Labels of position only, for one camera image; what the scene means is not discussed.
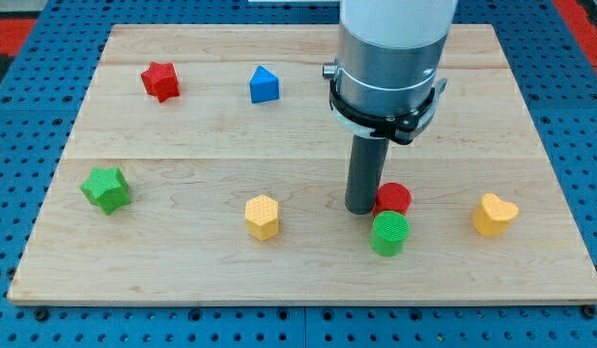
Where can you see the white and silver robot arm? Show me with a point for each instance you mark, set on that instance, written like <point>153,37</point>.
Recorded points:
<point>389,52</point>

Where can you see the yellow hexagon block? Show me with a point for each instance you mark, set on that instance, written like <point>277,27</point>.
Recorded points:
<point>262,217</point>

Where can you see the red star block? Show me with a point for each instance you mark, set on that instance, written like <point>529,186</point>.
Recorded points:
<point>161,81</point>

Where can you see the green star block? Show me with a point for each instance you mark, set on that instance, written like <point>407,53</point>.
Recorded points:
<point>106,188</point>

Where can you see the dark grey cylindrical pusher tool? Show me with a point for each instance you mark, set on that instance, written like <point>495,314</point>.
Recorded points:
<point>365,172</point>

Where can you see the light wooden board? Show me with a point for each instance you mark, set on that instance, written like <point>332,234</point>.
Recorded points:
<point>193,161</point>

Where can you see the red cylinder block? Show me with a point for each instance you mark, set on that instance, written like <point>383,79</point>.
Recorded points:
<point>392,197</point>

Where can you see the blue triangle block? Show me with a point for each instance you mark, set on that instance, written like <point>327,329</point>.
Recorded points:
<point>264,86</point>

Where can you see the green cylinder block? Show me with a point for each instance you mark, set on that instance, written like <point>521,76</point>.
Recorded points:
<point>389,232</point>

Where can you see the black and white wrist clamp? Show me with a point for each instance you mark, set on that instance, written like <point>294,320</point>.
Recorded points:
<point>401,128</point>

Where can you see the yellow heart block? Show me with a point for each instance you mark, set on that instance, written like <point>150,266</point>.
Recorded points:
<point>492,216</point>

